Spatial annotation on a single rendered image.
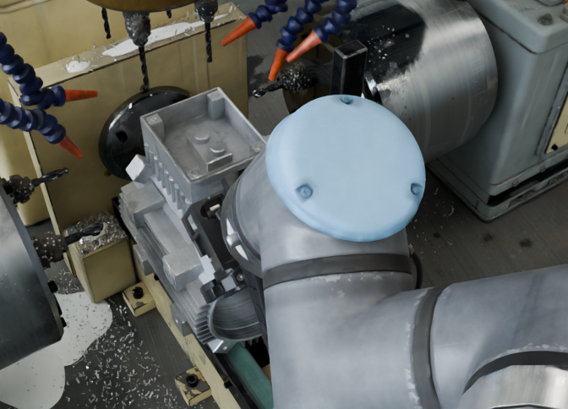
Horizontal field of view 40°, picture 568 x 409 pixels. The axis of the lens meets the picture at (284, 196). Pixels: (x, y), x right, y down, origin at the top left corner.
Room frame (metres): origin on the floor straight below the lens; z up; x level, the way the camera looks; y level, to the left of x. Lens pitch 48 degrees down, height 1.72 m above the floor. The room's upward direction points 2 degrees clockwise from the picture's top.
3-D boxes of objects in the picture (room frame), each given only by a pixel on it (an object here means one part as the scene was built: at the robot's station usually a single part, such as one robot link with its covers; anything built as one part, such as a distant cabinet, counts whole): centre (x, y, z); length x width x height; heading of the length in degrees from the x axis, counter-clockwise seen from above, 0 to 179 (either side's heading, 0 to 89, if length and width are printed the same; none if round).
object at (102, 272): (0.65, 0.25, 0.86); 0.07 x 0.06 x 0.12; 124
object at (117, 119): (0.73, 0.17, 1.01); 0.15 x 0.02 x 0.15; 124
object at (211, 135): (0.61, 0.09, 1.11); 0.12 x 0.11 x 0.07; 34
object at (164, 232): (0.57, 0.06, 1.01); 0.20 x 0.19 x 0.19; 34
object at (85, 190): (0.78, 0.21, 0.97); 0.30 x 0.11 x 0.34; 124
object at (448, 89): (0.84, -0.15, 1.04); 0.41 x 0.25 x 0.25; 124
